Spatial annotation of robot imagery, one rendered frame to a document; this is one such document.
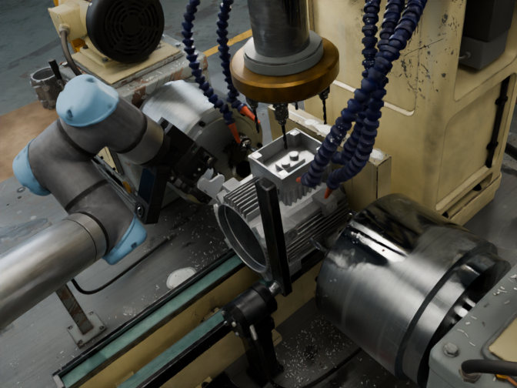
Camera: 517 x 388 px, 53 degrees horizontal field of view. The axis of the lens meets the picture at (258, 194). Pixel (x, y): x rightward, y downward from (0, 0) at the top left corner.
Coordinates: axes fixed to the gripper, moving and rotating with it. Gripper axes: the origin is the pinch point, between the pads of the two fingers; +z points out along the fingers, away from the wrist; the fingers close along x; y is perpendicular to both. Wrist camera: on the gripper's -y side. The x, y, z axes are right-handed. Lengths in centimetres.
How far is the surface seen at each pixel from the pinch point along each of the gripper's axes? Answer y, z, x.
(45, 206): -32, 15, 65
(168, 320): -23.7, 7.2, -3.0
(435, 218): 19.1, 3.4, -36.1
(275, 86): 20.9, -16.4, -11.9
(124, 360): -34.0, 3.6, -3.0
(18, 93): -32, 107, 315
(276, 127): 20.6, 9.7, 6.4
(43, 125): -32, 89, 230
